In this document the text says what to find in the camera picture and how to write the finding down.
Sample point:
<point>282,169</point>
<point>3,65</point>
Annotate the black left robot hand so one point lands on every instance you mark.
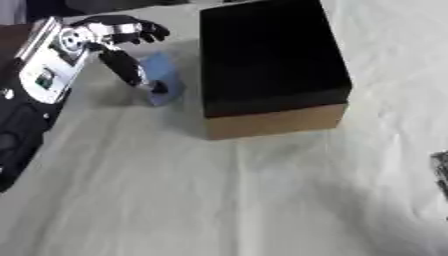
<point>122,65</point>

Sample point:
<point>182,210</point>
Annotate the tan cardboard box black inside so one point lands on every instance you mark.
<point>271,66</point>

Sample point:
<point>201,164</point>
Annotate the light blue block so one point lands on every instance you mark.
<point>163,71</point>

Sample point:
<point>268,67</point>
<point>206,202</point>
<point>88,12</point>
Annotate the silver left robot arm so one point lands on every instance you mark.
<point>46,71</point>

